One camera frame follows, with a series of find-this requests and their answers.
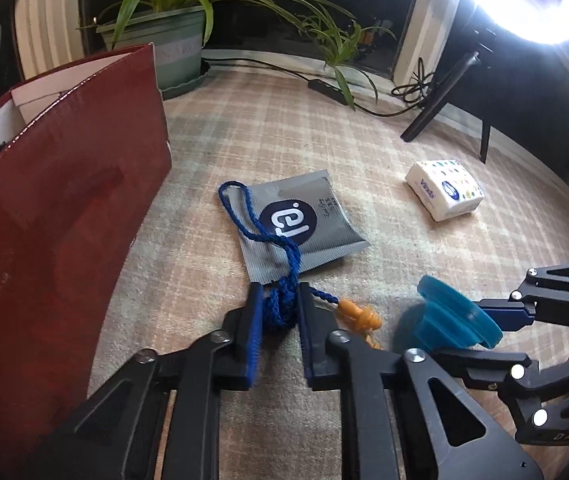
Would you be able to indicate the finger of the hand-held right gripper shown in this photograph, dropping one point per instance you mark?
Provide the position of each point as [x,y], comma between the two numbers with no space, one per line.
[484,365]
[507,312]

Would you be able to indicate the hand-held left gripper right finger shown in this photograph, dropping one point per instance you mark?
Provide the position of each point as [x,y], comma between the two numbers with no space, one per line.
[304,330]

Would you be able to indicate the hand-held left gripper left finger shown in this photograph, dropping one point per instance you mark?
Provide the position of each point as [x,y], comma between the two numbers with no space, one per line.
[254,330]

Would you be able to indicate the red cardboard box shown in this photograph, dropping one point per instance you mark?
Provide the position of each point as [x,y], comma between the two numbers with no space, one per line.
[49,235]

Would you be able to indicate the grey foil sachet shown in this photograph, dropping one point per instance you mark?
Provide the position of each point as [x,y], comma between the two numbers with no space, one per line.
[327,220]

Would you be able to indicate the white tissue pack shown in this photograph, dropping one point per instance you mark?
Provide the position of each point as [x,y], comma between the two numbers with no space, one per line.
[447,190]

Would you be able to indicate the checked beige mat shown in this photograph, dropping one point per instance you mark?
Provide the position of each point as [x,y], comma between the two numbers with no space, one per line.
[364,140]

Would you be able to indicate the black light tripod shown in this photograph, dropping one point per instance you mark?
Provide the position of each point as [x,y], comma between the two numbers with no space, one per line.
[439,100]

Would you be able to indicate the green plant pot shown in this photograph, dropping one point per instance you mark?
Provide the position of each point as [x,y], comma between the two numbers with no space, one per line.
[174,45]

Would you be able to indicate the white ribbed panel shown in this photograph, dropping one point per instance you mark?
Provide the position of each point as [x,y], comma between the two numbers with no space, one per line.
[49,20]

